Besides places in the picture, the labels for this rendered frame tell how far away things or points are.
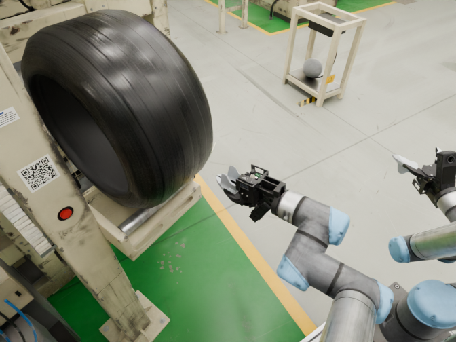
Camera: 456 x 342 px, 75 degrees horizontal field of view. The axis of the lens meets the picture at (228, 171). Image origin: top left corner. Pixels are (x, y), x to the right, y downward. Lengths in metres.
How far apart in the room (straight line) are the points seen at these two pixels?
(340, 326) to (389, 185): 2.14
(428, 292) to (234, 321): 1.09
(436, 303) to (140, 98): 0.90
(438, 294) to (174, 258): 1.43
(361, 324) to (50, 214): 0.76
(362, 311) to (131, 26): 0.79
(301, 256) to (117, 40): 0.64
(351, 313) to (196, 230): 1.60
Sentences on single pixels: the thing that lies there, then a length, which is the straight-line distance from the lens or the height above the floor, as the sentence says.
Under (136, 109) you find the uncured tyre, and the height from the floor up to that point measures 1.35.
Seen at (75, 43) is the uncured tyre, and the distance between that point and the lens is 0.80.
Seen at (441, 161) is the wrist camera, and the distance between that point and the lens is 1.06.
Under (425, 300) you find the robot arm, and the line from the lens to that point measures 0.99.
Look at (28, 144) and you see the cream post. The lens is 0.79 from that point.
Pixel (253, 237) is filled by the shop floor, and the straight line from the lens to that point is 2.04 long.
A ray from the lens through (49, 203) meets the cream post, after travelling 0.90.
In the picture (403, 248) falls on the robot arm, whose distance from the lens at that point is 1.00.
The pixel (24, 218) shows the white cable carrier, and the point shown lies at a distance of 0.90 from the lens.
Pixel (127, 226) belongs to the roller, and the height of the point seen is 0.92.
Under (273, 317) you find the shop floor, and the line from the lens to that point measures 1.84.
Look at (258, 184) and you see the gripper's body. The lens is 0.73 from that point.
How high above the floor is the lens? 1.73
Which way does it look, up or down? 45 degrees down
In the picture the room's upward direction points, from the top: straight up
